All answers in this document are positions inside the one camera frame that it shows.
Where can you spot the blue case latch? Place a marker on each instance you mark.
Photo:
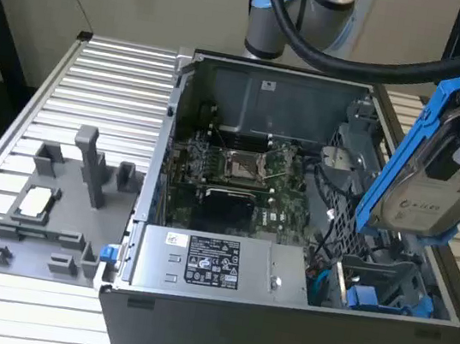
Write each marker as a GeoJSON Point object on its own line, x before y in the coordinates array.
{"type": "Point", "coordinates": [108, 253]}

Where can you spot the black graphics card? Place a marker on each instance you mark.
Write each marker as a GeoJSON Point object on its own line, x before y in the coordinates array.
{"type": "Point", "coordinates": [225, 206]}

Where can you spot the silver metal bracket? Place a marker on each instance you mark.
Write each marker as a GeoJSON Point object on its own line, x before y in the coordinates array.
{"type": "Point", "coordinates": [336, 157]}

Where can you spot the open black PC case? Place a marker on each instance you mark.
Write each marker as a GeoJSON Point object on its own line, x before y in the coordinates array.
{"type": "Point", "coordinates": [231, 336]}

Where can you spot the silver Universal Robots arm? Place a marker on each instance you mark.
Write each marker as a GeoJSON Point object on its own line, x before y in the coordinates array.
{"type": "Point", "coordinates": [269, 26]}

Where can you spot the grey perforated drive cage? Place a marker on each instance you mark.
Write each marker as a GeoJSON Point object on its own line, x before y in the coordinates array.
{"type": "Point", "coordinates": [339, 210]}

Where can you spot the white case sticker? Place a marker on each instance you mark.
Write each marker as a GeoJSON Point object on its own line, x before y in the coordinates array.
{"type": "Point", "coordinates": [267, 85]}

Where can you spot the grey plastic parts rack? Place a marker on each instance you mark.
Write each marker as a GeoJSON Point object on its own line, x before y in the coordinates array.
{"type": "Point", "coordinates": [71, 222]}

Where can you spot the silver CPU chip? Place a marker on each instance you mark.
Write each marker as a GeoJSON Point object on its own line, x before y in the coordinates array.
{"type": "Point", "coordinates": [37, 200]}

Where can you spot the silver power supply unit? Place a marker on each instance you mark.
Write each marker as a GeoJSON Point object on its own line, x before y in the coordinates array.
{"type": "Point", "coordinates": [156, 256]}

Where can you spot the green motherboard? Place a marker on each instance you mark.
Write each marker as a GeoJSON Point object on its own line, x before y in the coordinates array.
{"type": "Point", "coordinates": [288, 215]}

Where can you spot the CPU socket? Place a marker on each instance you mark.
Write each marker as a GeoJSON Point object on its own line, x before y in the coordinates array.
{"type": "Point", "coordinates": [242, 163]}

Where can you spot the black table corner cap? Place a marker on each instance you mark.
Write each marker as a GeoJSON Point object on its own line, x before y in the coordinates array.
{"type": "Point", "coordinates": [85, 35]}

